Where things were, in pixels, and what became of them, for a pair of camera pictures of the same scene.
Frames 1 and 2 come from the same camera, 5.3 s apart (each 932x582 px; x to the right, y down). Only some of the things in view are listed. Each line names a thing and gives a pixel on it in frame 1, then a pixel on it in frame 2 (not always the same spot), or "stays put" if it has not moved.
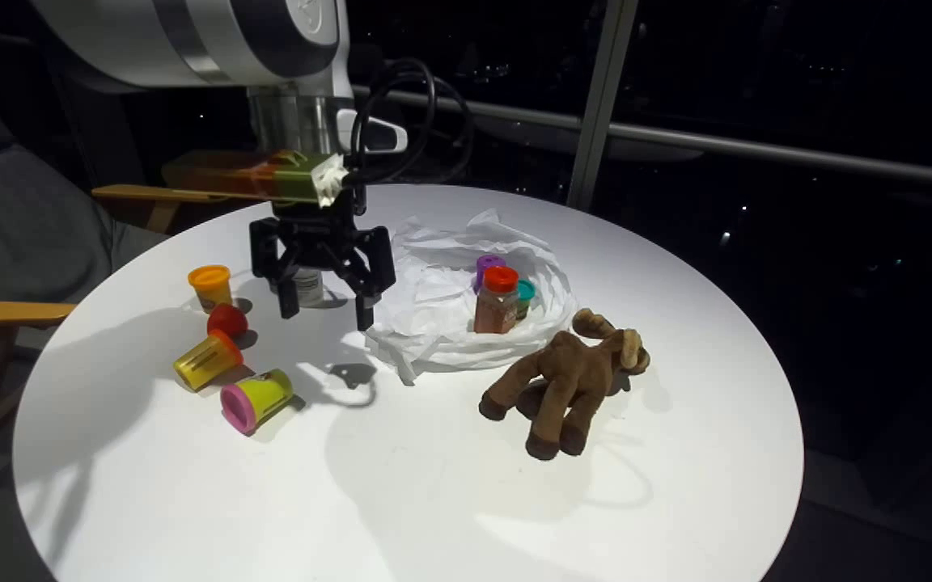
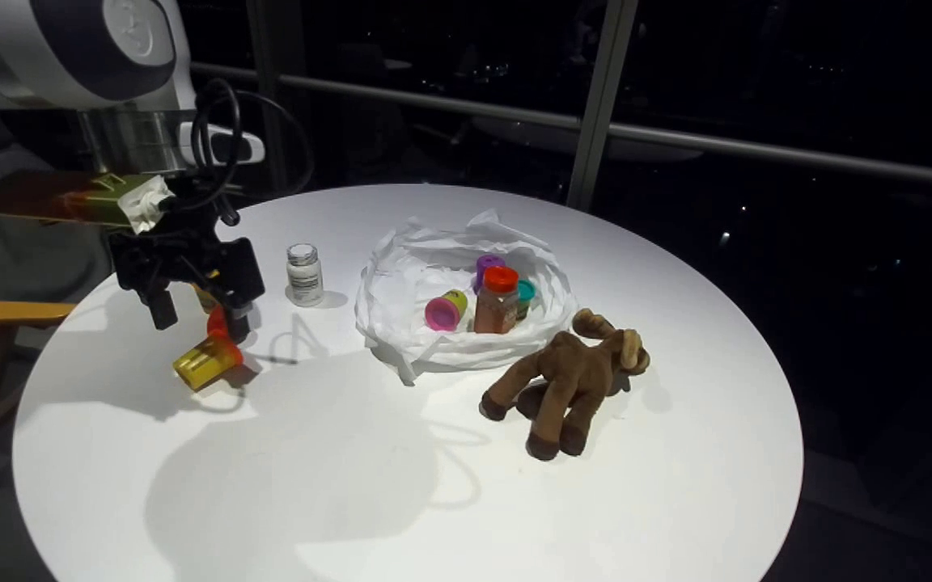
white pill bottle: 307,285 stays put
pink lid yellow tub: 257,402 to 446,311
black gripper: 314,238 to 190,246
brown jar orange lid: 495,300 stays put
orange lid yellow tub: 208,360 stays put
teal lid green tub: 524,297 stays put
